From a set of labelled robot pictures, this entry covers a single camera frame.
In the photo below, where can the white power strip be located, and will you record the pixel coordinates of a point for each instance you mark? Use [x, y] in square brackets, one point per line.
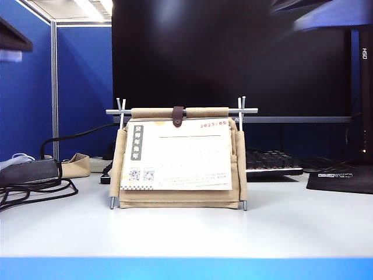
[97, 164]

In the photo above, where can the black mouse pad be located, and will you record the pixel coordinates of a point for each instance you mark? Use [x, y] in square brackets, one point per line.
[341, 182]

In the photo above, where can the aluminium partition post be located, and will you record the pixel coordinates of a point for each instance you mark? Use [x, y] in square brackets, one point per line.
[54, 87]

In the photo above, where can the black HSD monitor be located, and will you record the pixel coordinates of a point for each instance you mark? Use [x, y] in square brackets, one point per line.
[366, 87]

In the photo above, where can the aluminium partition rail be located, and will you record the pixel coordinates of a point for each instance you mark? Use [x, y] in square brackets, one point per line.
[84, 24]

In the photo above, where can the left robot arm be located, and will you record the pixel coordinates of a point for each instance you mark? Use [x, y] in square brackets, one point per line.
[11, 38]

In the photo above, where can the beige canvas calendar stand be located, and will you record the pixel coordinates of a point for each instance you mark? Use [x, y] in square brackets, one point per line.
[175, 201]

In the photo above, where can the grey black power adapter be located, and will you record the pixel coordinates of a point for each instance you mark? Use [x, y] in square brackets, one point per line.
[26, 172]

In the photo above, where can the black keyboard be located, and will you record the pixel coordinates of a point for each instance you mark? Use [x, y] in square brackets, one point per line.
[271, 163]

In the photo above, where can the small beige fabric pouch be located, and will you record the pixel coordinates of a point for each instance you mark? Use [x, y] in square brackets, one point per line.
[77, 166]

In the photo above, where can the white calendar page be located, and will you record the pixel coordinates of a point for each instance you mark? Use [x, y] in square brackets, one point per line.
[180, 157]

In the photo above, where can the large black monitor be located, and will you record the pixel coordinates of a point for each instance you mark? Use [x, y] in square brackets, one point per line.
[204, 58]

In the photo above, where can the white face mask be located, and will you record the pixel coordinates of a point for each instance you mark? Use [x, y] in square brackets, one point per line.
[14, 160]

